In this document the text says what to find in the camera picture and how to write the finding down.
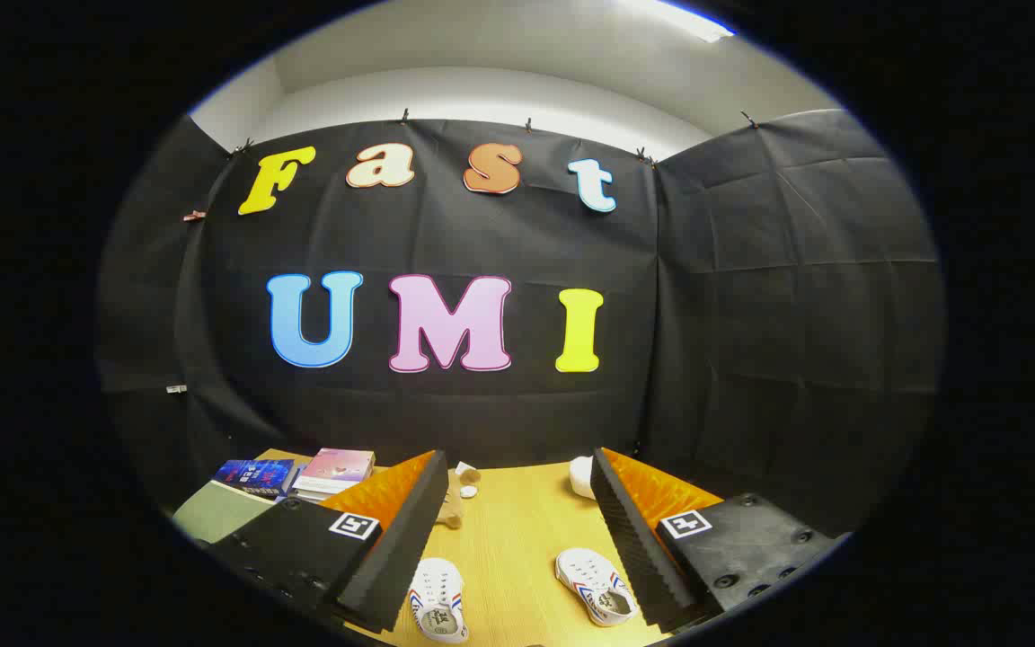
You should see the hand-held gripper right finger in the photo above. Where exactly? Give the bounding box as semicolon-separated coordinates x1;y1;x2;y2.
589;447;851;634

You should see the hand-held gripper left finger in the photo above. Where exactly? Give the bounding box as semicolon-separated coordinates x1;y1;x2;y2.
203;449;451;634

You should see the dark blue book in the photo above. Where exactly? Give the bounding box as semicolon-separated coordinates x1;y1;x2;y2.
212;458;296;500

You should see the ceiling light strip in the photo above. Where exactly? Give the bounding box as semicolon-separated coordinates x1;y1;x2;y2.
616;0;736;44

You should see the white-edged stacked book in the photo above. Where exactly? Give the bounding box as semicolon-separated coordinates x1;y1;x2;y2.
291;481;366;501

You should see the white striped canvas shoe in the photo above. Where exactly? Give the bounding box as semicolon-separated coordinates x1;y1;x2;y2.
555;548;640;627
408;557;471;644

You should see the brown teddy bear plush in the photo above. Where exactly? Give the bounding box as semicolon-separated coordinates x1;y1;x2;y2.
435;463;482;529

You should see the beige fabric storage box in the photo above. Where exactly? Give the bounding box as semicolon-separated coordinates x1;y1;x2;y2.
172;479;292;545

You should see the black backdrop cloth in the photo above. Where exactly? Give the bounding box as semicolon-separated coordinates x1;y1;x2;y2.
97;108;945;540

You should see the pink cover book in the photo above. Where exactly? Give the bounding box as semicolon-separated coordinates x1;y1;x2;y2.
295;448;376;493

